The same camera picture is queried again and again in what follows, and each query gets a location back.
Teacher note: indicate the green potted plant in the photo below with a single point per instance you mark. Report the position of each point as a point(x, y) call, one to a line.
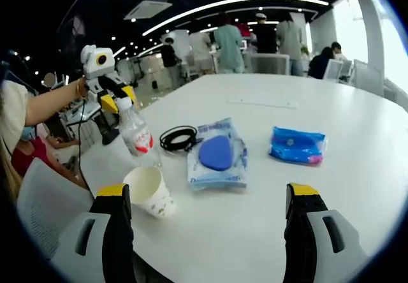
point(305, 50)

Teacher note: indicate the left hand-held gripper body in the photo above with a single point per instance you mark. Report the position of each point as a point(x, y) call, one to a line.
point(95, 63)

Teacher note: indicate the ceiling air conditioner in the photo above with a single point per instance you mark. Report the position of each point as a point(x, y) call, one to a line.
point(148, 7)

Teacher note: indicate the white paper cup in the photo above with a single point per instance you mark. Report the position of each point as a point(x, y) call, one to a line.
point(153, 197)

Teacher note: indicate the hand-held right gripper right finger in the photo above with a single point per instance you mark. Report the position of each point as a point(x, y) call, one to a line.
point(301, 232)

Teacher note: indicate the blue tissue packet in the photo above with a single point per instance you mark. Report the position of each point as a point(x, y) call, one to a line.
point(296, 149)

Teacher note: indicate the person's cream shirt sleeve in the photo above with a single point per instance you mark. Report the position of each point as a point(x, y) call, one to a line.
point(12, 111)

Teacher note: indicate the white table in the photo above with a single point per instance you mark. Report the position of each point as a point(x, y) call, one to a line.
point(271, 200)

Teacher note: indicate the clear pouch with blue pad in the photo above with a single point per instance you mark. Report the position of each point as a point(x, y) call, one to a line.
point(215, 152)

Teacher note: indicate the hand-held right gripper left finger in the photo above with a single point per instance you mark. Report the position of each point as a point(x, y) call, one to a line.
point(116, 225)

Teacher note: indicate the black stand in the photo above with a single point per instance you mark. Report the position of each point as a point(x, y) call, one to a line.
point(110, 130)

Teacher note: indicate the white table socket strip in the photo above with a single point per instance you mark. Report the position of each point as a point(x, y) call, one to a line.
point(261, 102)

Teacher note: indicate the clear plastic bottle red label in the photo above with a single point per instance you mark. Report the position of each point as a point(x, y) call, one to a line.
point(140, 136)

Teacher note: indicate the white mesh chair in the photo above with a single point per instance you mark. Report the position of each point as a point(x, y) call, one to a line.
point(269, 63)

